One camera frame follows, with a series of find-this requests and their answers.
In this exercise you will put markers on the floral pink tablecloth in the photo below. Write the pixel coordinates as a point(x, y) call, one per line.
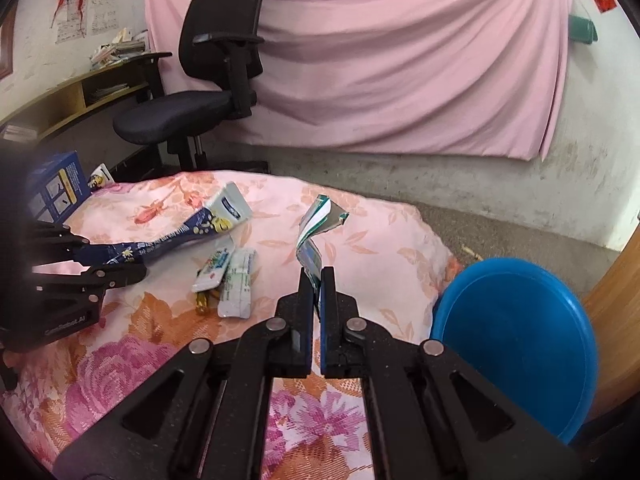
point(384, 255)

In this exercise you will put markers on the white blue medicine sachet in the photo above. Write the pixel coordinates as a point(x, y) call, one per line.
point(212, 273)

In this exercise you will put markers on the pink hanging sheet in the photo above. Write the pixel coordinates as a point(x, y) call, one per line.
point(454, 77)

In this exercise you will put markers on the blue plastic basin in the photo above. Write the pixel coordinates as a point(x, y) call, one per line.
point(526, 332)

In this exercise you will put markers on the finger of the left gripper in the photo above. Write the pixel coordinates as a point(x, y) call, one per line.
point(51, 243)
point(96, 277)

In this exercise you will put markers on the wooden cabinet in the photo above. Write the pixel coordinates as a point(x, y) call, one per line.
point(613, 309)

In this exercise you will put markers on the green wall container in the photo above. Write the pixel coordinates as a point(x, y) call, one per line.
point(582, 30)

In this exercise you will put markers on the stack of books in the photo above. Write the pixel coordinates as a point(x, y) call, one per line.
point(124, 45)

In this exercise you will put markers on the wall calendar sheet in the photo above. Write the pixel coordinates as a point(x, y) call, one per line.
point(77, 19)

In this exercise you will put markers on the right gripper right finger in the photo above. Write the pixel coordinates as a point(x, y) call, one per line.
point(429, 414)

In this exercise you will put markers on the green gold battery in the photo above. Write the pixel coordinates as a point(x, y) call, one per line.
point(206, 301)

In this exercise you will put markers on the small yellow white packet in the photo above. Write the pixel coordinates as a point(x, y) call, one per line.
point(100, 178)

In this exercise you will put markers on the black office chair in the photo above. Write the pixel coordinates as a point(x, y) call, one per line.
point(218, 44)

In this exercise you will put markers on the blue white long wrapper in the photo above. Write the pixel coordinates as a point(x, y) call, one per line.
point(217, 217)

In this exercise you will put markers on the blue milk powder box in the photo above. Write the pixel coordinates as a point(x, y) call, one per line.
point(57, 188)

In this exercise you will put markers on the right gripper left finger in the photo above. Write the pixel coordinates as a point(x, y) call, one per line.
point(203, 414)

